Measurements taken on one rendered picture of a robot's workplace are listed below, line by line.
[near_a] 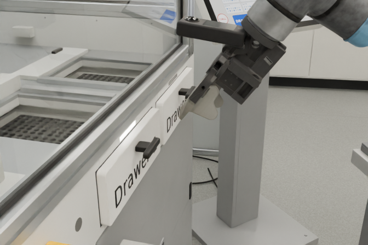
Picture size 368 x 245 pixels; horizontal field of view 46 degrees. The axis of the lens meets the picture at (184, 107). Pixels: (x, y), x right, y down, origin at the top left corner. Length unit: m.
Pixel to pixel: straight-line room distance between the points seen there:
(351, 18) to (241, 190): 1.34
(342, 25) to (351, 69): 3.17
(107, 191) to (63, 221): 0.11
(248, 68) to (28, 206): 0.39
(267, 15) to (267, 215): 1.56
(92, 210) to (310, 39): 3.18
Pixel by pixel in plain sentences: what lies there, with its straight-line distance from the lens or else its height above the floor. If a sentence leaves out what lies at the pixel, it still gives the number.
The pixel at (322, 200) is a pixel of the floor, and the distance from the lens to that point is 2.38.
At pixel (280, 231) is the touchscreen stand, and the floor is 0.04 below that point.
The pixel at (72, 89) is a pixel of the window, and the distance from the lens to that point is 0.66.
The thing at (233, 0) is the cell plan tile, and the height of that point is 1.06.
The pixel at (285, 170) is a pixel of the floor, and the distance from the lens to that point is 2.58.
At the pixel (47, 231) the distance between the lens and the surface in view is 0.63.
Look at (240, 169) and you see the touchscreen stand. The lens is 1.88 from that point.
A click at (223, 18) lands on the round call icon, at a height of 1.02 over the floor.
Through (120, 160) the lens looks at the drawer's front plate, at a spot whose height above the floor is 0.92.
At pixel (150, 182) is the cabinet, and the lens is 1.03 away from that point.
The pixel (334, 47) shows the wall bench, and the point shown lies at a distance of 3.80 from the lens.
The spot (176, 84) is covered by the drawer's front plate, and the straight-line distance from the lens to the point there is 1.11.
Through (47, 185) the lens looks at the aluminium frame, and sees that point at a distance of 0.60.
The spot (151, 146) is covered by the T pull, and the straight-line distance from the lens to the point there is 0.83.
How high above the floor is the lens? 1.30
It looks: 23 degrees down
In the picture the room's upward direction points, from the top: straight up
